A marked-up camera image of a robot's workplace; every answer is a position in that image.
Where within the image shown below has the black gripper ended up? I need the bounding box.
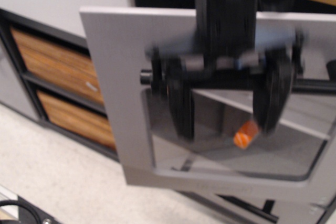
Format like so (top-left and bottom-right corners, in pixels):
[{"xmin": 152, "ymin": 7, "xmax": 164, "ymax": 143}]
[{"xmin": 145, "ymin": 27, "xmax": 305, "ymax": 140}]

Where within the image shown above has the grey toy oven door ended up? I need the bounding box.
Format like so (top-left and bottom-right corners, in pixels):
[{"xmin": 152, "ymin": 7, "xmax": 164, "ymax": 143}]
[{"xmin": 80, "ymin": 6, "xmax": 335, "ymax": 205}]

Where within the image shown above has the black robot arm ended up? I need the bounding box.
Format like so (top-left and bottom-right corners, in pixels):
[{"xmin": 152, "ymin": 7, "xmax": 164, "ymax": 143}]
[{"xmin": 140, "ymin": 0, "xmax": 303, "ymax": 141}]

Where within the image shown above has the grey oven rack shelf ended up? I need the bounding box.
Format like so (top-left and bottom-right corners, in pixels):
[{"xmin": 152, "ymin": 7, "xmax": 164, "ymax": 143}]
[{"xmin": 194, "ymin": 89, "xmax": 335, "ymax": 141}]

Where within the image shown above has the grey lower oven drawer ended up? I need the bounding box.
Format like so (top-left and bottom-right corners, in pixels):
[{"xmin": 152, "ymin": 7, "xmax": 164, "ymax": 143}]
[{"xmin": 179, "ymin": 191, "xmax": 335, "ymax": 223}]

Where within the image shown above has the orange toy food block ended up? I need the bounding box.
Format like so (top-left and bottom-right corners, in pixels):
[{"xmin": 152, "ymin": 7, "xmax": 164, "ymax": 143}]
[{"xmin": 233, "ymin": 120, "xmax": 260, "ymax": 150}]

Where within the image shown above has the lower wood-pattern fabric bin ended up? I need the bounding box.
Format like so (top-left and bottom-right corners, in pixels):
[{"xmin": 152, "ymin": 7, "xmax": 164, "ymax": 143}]
[{"xmin": 37, "ymin": 90, "xmax": 116, "ymax": 150}]

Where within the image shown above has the wood-pattern fabric bin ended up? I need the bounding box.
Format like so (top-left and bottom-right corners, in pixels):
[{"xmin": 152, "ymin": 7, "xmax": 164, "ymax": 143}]
[
  {"xmin": 10, "ymin": 27, "xmax": 103, "ymax": 105},
  {"xmin": 37, "ymin": 90, "xmax": 116, "ymax": 150}
]

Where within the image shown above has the upper wood-pattern fabric bin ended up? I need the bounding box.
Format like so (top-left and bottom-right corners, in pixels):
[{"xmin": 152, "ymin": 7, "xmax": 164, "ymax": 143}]
[{"xmin": 10, "ymin": 27, "xmax": 103, "ymax": 105}]

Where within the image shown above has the grey toy kitchen cabinet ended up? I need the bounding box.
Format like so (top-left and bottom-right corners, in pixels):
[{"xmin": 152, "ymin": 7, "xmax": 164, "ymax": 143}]
[{"xmin": 1, "ymin": 0, "xmax": 195, "ymax": 164}]

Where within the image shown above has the black oven door handle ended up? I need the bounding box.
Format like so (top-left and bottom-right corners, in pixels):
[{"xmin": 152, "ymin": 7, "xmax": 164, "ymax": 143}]
[{"xmin": 140, "ymin": 67, "xmax": 335, "ymax": 95}]

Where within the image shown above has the black drawer handle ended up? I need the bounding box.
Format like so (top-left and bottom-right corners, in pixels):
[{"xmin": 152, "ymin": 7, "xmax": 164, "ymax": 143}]
[{"xmin": 217, "ymin": 195, "xmax": 279, "ymax": 223}]

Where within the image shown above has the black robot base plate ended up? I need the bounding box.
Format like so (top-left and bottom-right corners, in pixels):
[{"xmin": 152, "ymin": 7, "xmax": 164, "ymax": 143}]
[{"xmin": 17, "ymin": 195, "xmax": 64, "ymax": 224}]

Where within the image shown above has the black braided cable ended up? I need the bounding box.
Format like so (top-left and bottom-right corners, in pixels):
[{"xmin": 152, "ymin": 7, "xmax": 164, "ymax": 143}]
[{"xmin": 0, "ymin": 200, "xmax": 40, "ymax": 224}]

